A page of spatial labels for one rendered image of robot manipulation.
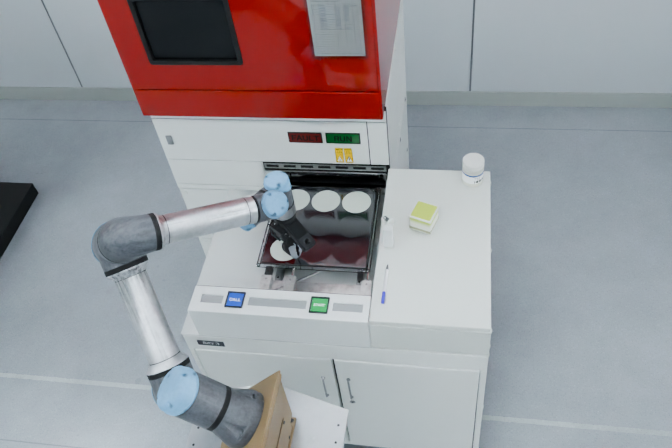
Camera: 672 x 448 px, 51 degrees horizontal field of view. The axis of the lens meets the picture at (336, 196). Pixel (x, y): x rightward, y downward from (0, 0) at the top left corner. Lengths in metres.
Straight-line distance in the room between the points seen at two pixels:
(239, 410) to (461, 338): 0.68
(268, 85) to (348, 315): 0.74
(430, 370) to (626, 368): 1.15
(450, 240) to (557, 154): 1.78
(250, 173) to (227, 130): 0.21
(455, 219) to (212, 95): 0.87
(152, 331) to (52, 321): 1.77
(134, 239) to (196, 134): 0.81
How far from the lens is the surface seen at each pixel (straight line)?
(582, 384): 3.10
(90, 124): 4.58
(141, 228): 1.76
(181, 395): 1.77
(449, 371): 2.25
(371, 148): 2.38
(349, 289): 2.22
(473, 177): 2.33
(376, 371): 2.29
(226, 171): 2.59
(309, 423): 2.08
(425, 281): 2.12
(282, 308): 2.11
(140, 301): 1.89
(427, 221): 2.18
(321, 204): 2.43
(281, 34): 2.07
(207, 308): 2.17
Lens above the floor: 2.69
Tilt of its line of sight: 47 degrees down
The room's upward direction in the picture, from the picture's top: 9 degrees counter-clockwise
